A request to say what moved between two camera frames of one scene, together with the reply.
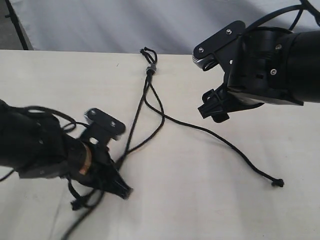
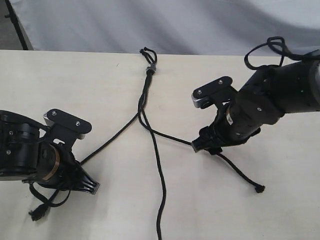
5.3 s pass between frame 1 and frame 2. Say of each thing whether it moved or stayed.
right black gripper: moved
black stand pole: stayed
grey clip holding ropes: stayed
